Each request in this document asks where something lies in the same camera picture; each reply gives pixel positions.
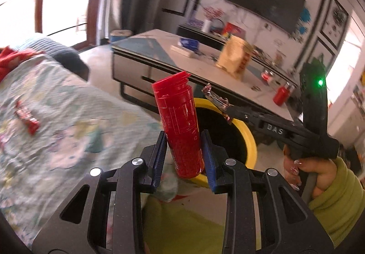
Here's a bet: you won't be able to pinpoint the red plastic cup stack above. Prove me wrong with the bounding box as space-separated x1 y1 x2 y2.
152 71 204 179

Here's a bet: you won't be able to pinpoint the green sleeve forearm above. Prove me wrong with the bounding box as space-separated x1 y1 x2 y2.
309 157 364 247

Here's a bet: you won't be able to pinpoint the yellow rim trash bin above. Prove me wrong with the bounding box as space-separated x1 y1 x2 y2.
192 98 257 194

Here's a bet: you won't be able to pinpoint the right hand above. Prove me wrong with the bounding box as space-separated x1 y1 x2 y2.
283 145 337 200

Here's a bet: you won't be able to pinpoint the red bottle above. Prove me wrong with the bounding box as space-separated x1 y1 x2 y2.
273 82 295 106

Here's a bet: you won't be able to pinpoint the small red jar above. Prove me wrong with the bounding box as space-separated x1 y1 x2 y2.
261 69 274 84

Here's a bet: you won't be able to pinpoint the light green cartoon bedsheet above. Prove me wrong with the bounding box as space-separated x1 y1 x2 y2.
1 56 162 246

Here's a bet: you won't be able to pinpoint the golden paper bag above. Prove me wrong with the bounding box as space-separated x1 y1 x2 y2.
216 35 254 80

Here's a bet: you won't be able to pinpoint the small red wrapper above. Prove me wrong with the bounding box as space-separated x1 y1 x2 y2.
16 100 40 135

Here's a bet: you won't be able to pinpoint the black tv cabinet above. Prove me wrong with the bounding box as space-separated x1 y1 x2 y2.
176 24 300 87

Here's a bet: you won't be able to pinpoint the blue tissue pack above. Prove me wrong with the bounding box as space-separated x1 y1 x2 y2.
179 38 199 52

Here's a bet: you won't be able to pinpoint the white vase red flowers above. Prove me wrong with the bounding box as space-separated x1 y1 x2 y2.
202 6 224 33

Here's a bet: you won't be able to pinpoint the blue quilted bedspread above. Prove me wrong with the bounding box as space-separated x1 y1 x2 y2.
12 33 90 81

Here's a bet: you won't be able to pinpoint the blue white round bin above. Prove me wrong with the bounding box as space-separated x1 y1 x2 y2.
109 30 133 43

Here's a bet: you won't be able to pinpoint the red floral blanket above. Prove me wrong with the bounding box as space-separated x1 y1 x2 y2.
0 46 43 81

